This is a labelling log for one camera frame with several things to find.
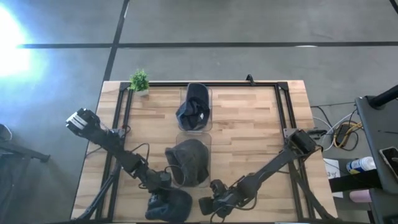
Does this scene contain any yellow cable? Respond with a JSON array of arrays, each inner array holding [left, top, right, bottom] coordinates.
[[332, 121, 363, 149]]

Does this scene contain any white cable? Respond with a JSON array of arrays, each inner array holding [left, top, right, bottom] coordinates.
[[312, 112, 355, 152]]

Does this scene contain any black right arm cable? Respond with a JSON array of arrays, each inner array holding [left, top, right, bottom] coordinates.
[[210, 174, 259, 223]]

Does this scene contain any dark navy bucket hat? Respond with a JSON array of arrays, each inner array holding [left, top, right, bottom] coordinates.
[[144, 188, 193, 223]]

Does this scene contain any white paper sheet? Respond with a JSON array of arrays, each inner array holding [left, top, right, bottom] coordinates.
[[323, 157, 345, 199]]

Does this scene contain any black power adapter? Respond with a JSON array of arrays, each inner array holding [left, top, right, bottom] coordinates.
[[336, 124, 353, 144]]

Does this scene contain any black aluminium table frame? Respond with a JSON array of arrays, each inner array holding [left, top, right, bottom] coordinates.
[[71, 81, 340, 223]]

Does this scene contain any navy cap with white label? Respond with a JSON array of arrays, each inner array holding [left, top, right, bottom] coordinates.
[[175, 82, 211, 131]]

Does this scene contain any pink container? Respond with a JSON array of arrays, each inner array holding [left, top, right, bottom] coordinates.
[[348, 189, 373, 203]]

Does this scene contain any white and blue spray can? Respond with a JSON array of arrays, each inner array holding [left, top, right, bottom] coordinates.
[[346, 156, 377, 175]]

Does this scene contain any black cart pole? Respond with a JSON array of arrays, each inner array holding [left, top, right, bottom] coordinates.
[[368, 84, 398, 109]]

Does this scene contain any smartphone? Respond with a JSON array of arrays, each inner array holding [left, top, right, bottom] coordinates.
[[378, 146, 398, 182]]

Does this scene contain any small green potted plant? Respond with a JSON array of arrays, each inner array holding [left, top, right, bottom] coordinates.
[[129, 68, 150, 96]]

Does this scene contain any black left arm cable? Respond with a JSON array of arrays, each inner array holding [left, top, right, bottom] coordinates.
[[129, 142, 150, 164]]

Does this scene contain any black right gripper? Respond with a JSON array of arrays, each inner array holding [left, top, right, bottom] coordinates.
[[198, 179, 246, 218]]

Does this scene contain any dark grey cart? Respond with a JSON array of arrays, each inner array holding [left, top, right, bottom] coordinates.
[[355, 95, 398, 224]]

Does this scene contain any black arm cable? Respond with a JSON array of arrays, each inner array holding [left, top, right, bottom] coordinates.
[[129, 142, 150, 164], [210, 174, 259, 223]]

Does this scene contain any black tripod stand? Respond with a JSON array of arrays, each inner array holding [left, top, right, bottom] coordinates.
[[0, 123, 51, 164]]

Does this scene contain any dark grey fabric hat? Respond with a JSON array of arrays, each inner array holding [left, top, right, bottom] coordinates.
[[164, 138, 210, 187]]

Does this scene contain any clear plastic tray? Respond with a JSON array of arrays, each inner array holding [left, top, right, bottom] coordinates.
[[175, 132, 213, 189], [179, 86, 214, 133]]

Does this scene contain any black bar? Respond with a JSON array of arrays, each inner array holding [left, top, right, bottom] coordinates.
[[328, 169, 382, 194]]

